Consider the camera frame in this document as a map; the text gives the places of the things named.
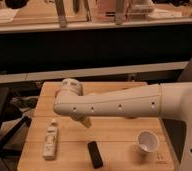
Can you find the black remote control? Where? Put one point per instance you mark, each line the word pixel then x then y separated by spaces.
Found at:
pixel 95 156

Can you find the wooden table top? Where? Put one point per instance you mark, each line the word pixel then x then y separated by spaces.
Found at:
pixel 115 137

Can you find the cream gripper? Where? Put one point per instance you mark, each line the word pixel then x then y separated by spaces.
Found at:
pixel 85 121

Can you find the white paper cup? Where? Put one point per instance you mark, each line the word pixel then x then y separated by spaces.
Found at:
pixel 147 142

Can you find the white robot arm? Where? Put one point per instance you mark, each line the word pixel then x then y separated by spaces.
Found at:
pixel 167 100

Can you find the white plastic bottle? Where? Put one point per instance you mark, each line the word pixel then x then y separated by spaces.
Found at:
pixel 50 144

